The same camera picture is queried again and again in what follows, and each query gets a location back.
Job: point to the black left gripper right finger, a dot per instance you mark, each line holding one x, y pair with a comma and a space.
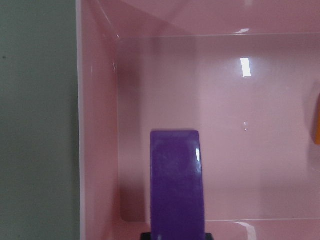
208, 236

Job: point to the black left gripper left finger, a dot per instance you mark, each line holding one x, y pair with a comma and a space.
145, 236

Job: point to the purple toy block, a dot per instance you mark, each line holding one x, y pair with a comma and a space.
177, 209

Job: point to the orange toy block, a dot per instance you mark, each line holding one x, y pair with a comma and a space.
315, 133

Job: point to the pink plastic box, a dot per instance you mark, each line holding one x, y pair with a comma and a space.
245, 74

